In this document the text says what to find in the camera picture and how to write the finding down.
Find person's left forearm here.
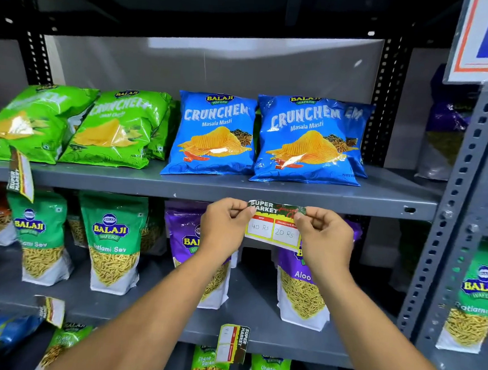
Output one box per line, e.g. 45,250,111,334
45,235,236,370

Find grey back panel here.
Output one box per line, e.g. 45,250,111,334
37,13,385,169

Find blue chips bag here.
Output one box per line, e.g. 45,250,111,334
336,101,376,180
160,89,261,183
249,92,368,190

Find person's left hand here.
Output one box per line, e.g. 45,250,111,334
197,195,257,269

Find green sev pouch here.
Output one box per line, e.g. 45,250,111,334
435,238,488,355
139,199,171,257
71,190,150,298
0,187,80,289
64,194,92,248

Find person's right forearm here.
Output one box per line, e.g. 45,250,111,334
302,267,488,370

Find purple snack pouch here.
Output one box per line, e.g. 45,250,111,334
414,63,482,184

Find dark grey metal shelf rack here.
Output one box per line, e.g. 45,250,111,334
0,0,466,370

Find person's right hand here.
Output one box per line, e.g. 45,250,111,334
289,205,357,285

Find yellow and green price tag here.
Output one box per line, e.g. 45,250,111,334
243,199,307,252

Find white offer sign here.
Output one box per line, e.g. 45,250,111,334
443,0,488,87

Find blue snack packet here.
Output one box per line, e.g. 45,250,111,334
0,311,45,354

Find hanging shelf price tag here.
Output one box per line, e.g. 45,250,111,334
32,294,67,329
5,147,38,203
215,323,251,366

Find purple sev pouch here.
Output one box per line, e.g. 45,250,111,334
157,199,243,312
272,214,364,335

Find light grey metal shelf rack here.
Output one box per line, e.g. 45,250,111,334
393,76,488,370

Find green chips bag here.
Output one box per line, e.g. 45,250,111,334
59,84,173,172
0,80,100,168
146,99,182,162

